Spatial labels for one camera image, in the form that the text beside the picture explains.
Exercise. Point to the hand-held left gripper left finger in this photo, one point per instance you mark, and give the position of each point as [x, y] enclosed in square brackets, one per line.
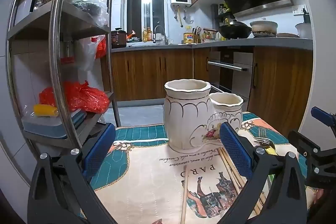
[99, 146]

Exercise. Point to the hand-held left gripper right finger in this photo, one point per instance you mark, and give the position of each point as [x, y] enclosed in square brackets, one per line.
[235, 148]

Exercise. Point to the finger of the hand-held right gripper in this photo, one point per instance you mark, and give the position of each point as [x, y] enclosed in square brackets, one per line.
[309, 146]
[323, 116]

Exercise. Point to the wooden chopstick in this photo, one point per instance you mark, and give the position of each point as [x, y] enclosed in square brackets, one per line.
[235, 170]
[232, 174]
[184, 195]

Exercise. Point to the white ceramic double utensil holder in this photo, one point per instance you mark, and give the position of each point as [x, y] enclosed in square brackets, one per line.
[186, 119]

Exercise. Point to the metal fork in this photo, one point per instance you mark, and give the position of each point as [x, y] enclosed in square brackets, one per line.
[261, 132]

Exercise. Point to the large red plastic bag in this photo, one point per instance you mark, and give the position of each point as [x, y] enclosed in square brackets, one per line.
[84, 98]

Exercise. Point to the printed tablecloth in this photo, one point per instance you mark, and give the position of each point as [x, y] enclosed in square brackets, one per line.
[147, 174]

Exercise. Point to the pale blue storage box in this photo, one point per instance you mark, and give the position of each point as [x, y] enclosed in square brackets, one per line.
[44, 127]

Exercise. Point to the yellow packet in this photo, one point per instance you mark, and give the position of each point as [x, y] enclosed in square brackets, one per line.
[46, 110]

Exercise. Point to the built-in steel oven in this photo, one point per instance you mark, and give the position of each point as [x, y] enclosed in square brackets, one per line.
[241, 74]

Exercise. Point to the wooden base cabinets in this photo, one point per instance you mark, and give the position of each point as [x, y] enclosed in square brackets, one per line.
[147, 74]

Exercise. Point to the white pot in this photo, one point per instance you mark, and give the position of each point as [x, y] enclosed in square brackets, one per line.
[304, 31]

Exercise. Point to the white plastic bag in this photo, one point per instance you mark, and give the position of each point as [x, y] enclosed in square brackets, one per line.
[88, 56]

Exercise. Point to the grey kitchen countertop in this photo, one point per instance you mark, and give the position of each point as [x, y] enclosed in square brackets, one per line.
[262, 43]

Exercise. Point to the small red plastic bag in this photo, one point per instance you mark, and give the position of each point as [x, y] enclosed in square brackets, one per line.
[101, 48]

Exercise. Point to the clay casserole pot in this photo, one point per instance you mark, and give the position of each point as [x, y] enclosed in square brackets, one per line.
[263, 28]

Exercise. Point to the dark red pressure cooker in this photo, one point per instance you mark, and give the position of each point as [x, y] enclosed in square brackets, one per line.
[118, 39]

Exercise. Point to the condiment bottles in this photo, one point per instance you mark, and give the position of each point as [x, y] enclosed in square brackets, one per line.
[210, 36]

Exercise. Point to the orange kitchen item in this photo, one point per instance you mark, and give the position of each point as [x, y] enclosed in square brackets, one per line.
[131, 36]

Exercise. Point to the black wok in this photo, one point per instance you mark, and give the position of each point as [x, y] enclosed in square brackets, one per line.
[235, 31]

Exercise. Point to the knife block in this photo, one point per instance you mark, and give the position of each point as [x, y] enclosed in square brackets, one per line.
[196, 35]

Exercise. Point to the yellow tin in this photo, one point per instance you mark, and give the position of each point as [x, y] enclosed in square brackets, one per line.
[188, 37]

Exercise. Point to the yellow oil bottles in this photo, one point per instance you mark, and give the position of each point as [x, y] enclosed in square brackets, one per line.
[147, 35]

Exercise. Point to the steel shelf rack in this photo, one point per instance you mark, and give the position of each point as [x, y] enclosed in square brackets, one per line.
[56, 29]

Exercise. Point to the chrome faucet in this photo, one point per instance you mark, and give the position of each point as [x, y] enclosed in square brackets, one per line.
[158, 35]

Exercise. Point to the black spice rack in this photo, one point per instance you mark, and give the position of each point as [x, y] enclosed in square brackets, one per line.
[223, 14]

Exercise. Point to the clear bag with dark contents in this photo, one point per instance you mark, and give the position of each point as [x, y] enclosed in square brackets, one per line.
[89, 7]

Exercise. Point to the kitchen window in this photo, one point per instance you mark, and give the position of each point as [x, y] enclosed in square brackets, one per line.
[137, 8]

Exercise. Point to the white appliance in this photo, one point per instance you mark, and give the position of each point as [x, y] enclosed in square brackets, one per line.
[25, 6]

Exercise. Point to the wall socket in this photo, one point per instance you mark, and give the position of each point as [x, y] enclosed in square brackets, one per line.
[299, 10]

